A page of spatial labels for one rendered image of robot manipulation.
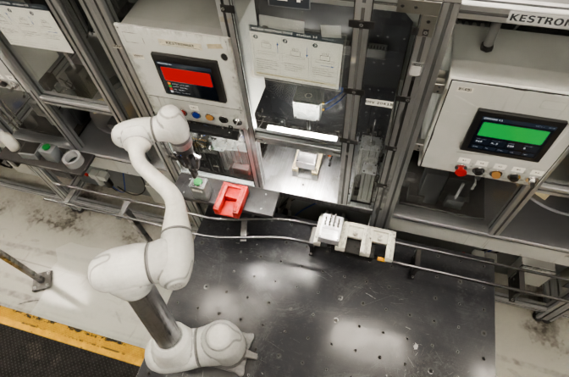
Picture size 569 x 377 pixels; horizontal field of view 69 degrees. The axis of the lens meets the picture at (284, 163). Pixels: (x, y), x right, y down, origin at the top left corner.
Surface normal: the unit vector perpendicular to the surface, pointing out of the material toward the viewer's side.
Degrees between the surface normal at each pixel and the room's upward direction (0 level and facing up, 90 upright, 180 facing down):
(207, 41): 90
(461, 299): 0
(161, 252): 10
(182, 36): 90
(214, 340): 6
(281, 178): 0
